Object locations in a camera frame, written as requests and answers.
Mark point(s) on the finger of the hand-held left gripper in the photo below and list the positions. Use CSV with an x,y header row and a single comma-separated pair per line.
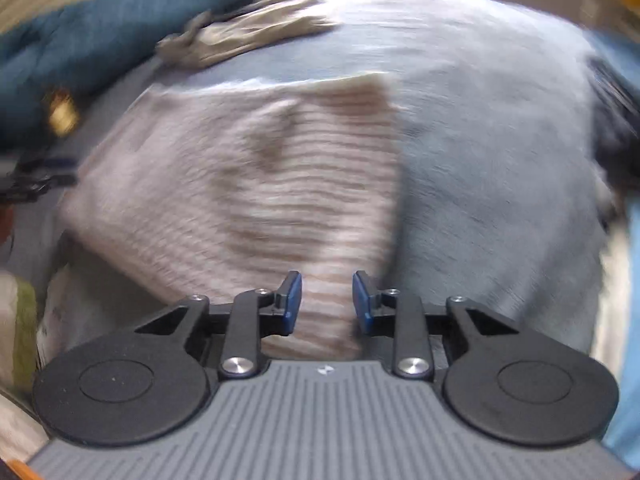
x,y
40,182

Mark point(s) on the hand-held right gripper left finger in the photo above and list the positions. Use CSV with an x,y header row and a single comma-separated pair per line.
x,y
294,302

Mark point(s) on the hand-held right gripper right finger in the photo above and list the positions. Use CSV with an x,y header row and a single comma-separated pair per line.
x,y
361,302

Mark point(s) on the beige houndstooth knit sweater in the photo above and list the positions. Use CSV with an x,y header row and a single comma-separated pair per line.
x,y
225,185

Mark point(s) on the black phone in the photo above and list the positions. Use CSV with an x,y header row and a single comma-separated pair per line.
x,y
62,112

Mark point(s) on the blue pillow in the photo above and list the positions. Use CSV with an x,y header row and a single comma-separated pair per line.
x,y
100,35

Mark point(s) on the grey bed blanket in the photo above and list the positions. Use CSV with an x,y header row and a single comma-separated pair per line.
x,y
500,160

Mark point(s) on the cream garment with dark lining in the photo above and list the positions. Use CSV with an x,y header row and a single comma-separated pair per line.
x,y
240,35

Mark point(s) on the light blue cloth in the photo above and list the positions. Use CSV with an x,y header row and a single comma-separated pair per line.
x,y
625,410

